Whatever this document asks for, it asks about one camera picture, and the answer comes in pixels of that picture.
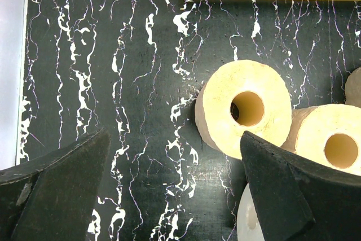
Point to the white patterned paper roll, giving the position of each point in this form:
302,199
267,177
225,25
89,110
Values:
247,223

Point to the tan paper roll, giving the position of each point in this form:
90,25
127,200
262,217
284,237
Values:
241,96
328,135
353,88

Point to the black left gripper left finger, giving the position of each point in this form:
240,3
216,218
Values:
52,196

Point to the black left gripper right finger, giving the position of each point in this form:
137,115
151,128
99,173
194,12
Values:
298,199

